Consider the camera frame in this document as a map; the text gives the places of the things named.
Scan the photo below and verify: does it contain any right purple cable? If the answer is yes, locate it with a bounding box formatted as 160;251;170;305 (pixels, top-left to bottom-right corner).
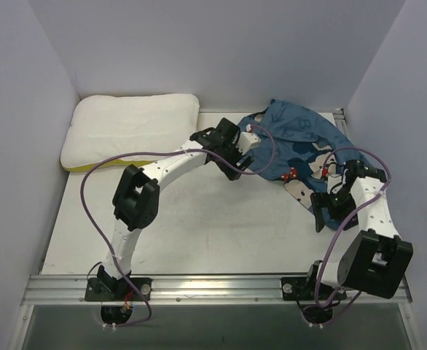
302;147;393;325

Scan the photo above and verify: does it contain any blue cartoon print pillowcase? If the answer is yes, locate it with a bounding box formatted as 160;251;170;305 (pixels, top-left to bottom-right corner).
238;99;368;212

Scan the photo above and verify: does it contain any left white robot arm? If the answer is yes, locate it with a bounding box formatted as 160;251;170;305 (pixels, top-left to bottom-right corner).
97;118;261;300

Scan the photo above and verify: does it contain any aluminium front rail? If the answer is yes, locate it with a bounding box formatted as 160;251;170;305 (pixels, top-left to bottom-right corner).
20;273;413;306

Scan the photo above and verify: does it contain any purple cable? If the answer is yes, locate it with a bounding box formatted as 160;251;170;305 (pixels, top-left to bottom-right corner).
302;147;393;325
79;123;276;325

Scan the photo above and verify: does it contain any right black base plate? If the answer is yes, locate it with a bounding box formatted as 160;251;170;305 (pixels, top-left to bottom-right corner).
281;276;348;303

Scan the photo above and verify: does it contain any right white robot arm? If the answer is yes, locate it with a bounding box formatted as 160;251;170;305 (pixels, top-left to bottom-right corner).
303;160;413;299

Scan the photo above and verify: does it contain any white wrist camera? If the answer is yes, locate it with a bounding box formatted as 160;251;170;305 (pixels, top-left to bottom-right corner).
236;132;262;155
327;173;345;194

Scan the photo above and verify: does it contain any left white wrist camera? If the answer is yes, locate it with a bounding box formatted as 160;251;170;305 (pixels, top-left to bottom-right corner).
236;132;262;155

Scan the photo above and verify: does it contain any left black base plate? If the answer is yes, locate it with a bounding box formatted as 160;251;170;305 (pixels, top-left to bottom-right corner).
84;277;152;302

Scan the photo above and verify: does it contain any white pillow with yellow edge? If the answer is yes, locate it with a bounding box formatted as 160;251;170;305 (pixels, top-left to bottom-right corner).
60;93;200;172

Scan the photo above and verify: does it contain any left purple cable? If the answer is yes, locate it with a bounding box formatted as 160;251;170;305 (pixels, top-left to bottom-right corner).
79;123;276;325

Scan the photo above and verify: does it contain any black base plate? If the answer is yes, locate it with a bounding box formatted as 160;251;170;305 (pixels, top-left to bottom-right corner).
281;276;348;303
84;277;152;302

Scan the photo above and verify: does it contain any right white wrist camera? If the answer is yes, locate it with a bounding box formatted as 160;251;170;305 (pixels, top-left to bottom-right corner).
327;173;345;194

